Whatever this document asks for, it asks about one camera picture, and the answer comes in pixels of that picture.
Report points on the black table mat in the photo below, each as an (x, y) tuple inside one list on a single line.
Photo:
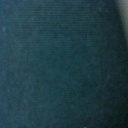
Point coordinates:
[(63, 64)]

